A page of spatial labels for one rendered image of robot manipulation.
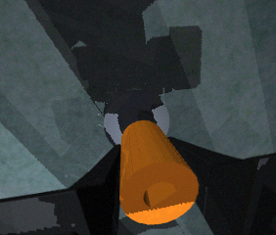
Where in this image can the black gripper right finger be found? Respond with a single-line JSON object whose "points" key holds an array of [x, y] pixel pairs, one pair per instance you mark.
{"points": [[229, 188]]}

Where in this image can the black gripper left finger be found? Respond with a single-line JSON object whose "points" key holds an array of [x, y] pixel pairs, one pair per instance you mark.
{"points": [[90, 206]]}

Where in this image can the orange knob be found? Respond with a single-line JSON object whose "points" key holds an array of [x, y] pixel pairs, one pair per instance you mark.
{"points": [[156, 185]]}

